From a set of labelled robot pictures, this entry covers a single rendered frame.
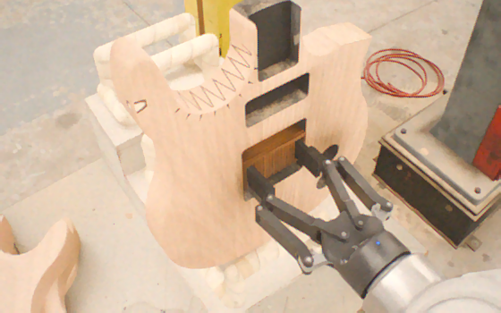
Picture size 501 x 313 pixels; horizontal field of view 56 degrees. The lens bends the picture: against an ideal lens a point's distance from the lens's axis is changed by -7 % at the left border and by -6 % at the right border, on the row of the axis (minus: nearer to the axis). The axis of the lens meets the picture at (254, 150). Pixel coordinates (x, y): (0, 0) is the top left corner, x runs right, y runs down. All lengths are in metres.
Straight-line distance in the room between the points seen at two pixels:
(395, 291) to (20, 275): 0.58
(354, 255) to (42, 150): 2.10
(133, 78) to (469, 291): 0.31
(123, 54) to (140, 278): 0.53
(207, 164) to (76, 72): 2.35
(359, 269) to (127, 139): 0.48
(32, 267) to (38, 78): 2.16
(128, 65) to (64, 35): 2.78
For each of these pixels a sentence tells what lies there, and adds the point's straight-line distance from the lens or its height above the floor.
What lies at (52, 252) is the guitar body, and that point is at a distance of 0.85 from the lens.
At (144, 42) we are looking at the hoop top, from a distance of 0.90.
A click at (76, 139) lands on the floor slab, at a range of 2.50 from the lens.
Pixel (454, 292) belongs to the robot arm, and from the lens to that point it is 0.33.
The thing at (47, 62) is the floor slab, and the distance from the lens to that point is 3.03.
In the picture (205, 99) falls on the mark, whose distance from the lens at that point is 0.53.
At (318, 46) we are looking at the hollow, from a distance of 0.60.
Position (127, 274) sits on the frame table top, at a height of 0.93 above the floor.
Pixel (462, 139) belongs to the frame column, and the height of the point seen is 0.37.
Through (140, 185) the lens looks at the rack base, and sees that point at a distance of 0.90.
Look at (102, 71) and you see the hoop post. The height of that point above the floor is 1.17.
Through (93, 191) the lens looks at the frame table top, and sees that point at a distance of 1.03.
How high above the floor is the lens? 1.72
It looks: 49 degrees down
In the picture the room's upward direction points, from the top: straight up
